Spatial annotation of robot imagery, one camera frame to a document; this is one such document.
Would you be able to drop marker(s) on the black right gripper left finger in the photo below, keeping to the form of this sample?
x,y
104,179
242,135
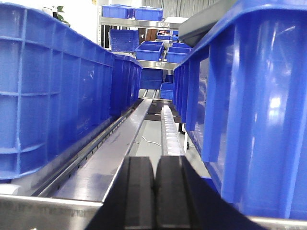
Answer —
x,y
129,205

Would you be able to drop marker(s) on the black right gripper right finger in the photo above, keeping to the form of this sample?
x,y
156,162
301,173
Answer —
x,y
184,201

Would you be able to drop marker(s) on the white roller track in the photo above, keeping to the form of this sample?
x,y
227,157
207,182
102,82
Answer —
x,y
170,140

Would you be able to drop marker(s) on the background steel shelf rack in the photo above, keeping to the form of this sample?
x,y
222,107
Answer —
x,y
165,31

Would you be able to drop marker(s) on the small blue bin lower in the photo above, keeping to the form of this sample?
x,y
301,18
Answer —
x,y
166,91

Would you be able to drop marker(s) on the steel front shelf beam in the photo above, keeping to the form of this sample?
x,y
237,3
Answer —
x,y
40,213

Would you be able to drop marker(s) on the blue bin right near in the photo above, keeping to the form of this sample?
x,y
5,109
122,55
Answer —
x,y
242,94

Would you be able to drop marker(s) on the blue bin lower shelf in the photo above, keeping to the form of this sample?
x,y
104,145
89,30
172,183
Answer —
x,y
151,79

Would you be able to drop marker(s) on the blue bin shelf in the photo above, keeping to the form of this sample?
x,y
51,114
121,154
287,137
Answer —
x,y
149,50
151,79
118,11
149,14
177,52

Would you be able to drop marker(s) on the blue bin left far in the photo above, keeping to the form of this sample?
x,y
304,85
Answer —
x,y
125,84

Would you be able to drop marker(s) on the blue bin left near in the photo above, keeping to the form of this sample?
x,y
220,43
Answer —
x,y
55,87

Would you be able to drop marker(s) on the blue bin middle shelf right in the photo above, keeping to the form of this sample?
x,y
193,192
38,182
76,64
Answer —
x,y
177,52

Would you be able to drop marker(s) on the blue bin middle shelf left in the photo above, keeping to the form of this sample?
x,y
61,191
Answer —
x,y
149,50

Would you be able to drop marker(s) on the tilted blue bin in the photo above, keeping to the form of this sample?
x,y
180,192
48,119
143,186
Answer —
x,y
124,40

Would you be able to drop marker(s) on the blue bin top shelf right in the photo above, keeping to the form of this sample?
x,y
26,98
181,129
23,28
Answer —
x,y
149,14

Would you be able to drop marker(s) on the blue bin top shelf left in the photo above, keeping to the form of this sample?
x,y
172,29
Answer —
x,y
118,11

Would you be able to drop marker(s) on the green potted plant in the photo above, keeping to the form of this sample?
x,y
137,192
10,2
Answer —
x,y
56,13

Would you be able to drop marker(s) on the steel divider rail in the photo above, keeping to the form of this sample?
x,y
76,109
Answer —
x,y
90,174

